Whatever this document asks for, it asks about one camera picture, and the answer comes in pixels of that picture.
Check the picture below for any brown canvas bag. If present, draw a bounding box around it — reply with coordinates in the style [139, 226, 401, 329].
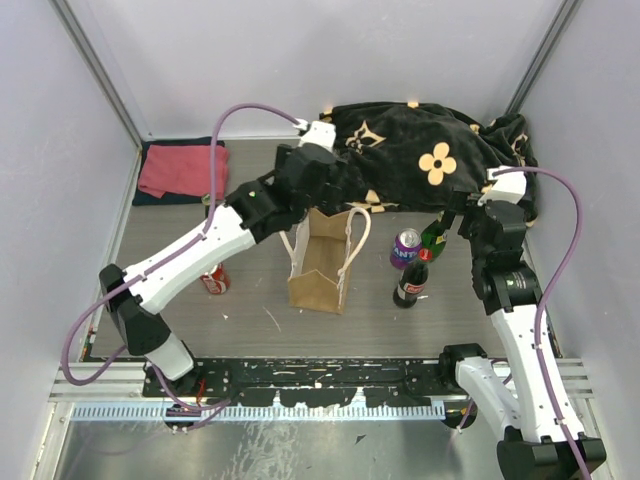
[280, 207, 371, 315]

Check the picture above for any dark cola bottle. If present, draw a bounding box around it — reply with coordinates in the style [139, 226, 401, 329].
[393, 248, 432, 308]

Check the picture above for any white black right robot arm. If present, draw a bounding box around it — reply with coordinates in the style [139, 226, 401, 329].
[438, 192, 606, 479]

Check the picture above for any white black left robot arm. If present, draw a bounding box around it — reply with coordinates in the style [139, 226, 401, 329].
[99, 143, 348, 396]

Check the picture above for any purple soda can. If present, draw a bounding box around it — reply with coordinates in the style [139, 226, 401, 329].
[390, 228, 422, 270]

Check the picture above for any black floral blanket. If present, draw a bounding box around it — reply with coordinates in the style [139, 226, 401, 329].
[319, 102, 538, 213]

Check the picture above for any red soda can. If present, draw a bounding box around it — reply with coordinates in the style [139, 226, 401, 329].
[200, 263, 231, 295]

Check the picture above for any red folded cloth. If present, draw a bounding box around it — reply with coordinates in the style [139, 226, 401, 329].
[138, 144, 211, 199]

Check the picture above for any dark navy folded cloth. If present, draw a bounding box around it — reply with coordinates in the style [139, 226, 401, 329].
[133, 137, 211, 206]

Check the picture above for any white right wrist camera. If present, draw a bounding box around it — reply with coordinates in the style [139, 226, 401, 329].
[477, 166, 527, 206]

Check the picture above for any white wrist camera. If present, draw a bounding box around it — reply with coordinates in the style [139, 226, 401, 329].
[477, 166, 527, 206]
[294, 118, 336, 151]

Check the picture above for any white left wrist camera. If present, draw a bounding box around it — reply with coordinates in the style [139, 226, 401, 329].
[294, 118, 336, 151]

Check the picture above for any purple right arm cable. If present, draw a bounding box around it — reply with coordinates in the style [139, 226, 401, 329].
[492, 166, 591, 480]

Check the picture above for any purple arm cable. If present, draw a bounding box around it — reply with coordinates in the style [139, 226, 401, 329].
[60, 102, 306, 431]
[492, 166, 591, 480]

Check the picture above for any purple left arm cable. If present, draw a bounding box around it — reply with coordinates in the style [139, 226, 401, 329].
[60, 102, 306, 431]

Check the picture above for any white slotted cable duct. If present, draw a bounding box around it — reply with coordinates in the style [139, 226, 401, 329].
[70, 401, 446, 422]

